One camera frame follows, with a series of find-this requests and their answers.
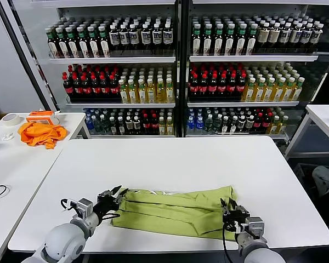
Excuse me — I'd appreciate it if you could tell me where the green-cap dark tea bottle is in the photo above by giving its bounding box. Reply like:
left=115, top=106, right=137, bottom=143
left=46, top=27, right=59, bottom=59
left=56, top=26, right=69, bottom=59
left=214, top=24, right=224, bottom=56
left=87, top=26, right=100, bottom=59
left=203, top=24, right=213, bottom=56
left=76, top=26, right=90, bottom=59
left=224, top=24, right=236, bottom=56
left=65, top=26, right=80, bottom=59
left=98, top=25, right=111, bottom=59
left=235, top=24, right=247, bottom=56
left=245, top=24, right=259, bottom=56
left=192, top=24, right=202, bottom=56

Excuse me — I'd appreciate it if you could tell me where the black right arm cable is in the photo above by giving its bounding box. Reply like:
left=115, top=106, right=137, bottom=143
left=221, top=221, right=236, bottom=263

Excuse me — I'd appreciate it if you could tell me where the orange cloth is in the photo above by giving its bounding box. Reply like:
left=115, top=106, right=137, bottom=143
left=18, top=122, right=69, bottom=150

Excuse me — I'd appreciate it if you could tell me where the white drinks shelf unit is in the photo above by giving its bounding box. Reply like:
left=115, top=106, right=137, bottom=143
left=15, top=0, right=181, bottom=139
left=180, top=0, right=329, bottom=142

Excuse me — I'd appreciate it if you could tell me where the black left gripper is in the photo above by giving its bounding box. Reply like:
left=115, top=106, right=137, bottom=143
left=94, top=185, right=129, bottom=217

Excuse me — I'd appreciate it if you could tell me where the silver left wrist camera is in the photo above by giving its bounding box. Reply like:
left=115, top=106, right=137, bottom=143
left=76, top=198, right=94, bottom=219

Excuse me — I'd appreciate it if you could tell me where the black slanted frame pole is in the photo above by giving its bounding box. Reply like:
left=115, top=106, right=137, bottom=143
left=0, top=0, right=58, bottom=112

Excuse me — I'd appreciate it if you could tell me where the beige-label dark drink bottle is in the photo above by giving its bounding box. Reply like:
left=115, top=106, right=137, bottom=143
left=257, top=22, right=270, bottom=50
left=267, top=22, right=281, bottom=50

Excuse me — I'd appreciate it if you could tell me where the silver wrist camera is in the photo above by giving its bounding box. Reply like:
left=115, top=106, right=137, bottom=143
left=246, top=217, right=266, bottom=235
left=76, top=198, right=94, bottom=219

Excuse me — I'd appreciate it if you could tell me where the beige masking tape roll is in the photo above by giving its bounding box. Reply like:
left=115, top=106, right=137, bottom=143
left=2, top=113, right=25, bottom=127

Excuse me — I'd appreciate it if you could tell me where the large white work table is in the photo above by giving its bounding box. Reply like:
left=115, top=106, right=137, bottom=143
left=7, top=136, right=329, bottom=254

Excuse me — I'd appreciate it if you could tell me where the blue-label dark drink bottle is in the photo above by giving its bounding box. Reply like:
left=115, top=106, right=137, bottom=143
left=289, top=23, right=303, bottom=50
left=162, top=23, right=174, bottom=50
left=119, top=24, right=131, bottom=52
left=279, top=22, right=292, bottom=50
left=309, top=24, right=325, bottom=50
left=109, top=24, right=121, bottom=52
left=152, top=24, right=163, bottom=50
left=299, top=24, right=314, bottom=50
left=140, top=24, right=152, bottom=51
left=128, top=24, right=140, bottom=51

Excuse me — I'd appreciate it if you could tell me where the green t-shirt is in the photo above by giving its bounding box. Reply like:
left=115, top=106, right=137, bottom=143
left=110, top=185, right=238, bottom=242

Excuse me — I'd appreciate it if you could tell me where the white side table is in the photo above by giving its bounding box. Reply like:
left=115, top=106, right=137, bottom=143
left=0, top=112, right=92, bottom=154
left=0, top=145, right=63, bottom=263
left=283, top=104, right=329, bottom=159

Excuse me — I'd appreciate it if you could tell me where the orange and white box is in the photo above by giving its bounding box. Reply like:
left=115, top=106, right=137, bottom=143
left=26, top=110, right=61, bottom=126

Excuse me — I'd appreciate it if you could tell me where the grey bag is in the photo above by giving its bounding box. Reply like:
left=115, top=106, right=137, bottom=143
left=311, top=165, right=329, bottom=199

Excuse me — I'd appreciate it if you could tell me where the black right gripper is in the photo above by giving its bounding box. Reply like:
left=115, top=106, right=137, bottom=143
left=220, top=197, right=250, bottom=233

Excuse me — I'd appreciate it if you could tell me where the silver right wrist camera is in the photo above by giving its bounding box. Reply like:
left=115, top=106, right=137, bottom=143
left=246, top=217, right=266, bottom=235

